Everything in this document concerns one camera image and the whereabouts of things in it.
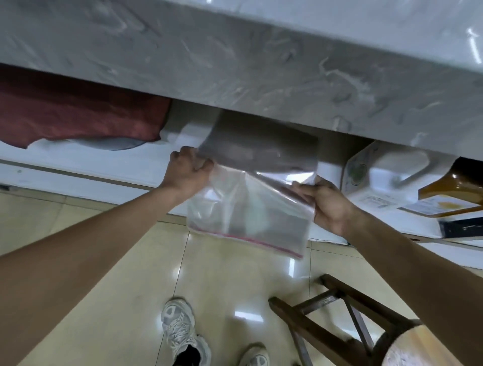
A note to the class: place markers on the person's left hand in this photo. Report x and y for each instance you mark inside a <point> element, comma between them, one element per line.
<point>184,174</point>

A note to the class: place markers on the dark red cloth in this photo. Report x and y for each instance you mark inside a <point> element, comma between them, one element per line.
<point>75,109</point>

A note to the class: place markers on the person's left thumb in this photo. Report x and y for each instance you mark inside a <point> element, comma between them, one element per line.
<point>205,167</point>

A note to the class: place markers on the person's right white sneaker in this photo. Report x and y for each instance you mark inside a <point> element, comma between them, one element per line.
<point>254,356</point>

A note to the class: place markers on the black flat box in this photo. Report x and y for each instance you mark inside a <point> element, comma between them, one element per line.
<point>462,227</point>

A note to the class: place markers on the brown wooden stool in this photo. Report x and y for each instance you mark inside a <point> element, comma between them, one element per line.
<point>324,324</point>

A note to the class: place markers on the amber liquid bottle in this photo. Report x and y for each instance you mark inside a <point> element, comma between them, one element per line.
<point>452,188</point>

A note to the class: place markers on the person's right forearm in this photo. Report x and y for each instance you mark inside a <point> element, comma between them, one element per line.
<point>422,286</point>

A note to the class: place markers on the person's right thumb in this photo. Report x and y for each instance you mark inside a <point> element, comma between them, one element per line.
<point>303,189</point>

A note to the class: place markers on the person's white sneaker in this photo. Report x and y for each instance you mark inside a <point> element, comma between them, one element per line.
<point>181,328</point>
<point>254,356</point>

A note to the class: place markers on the person's left forearm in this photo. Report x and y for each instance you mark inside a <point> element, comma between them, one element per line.
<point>75,271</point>

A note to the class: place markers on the clear plastic zip bag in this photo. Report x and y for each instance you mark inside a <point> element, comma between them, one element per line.
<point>249,196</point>

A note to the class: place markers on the person's left white sneaker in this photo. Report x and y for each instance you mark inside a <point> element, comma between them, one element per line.
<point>181,328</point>

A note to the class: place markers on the white carton with green print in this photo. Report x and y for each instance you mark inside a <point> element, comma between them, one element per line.
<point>356,169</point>

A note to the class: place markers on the person's right hand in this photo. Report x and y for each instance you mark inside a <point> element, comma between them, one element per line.
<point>332,207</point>

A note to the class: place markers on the grey round cushion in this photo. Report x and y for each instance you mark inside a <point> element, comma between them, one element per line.
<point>109,143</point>

